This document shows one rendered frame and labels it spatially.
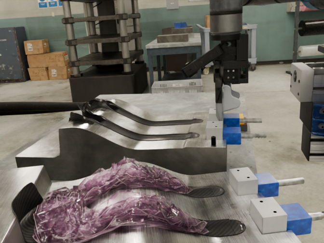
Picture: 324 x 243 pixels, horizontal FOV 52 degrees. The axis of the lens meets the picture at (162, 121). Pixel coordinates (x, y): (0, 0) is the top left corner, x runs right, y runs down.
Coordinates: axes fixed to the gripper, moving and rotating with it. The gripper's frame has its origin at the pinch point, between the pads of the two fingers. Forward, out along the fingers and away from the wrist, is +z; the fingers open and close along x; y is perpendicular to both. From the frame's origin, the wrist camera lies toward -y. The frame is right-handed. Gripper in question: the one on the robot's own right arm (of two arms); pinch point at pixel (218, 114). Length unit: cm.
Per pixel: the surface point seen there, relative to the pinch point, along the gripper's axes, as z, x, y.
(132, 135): 2.2, -9.9, -20.3
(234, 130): 0.3, -11.3, 3.9
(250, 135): 1.4, -11.4, 7.4
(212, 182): 5.2, -26.4, -0.4
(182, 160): 5.0, -17.7, -7.1
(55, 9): -49, 599, -355
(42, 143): 4.7, -9.1, -45.5
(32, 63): 55, 555, -404
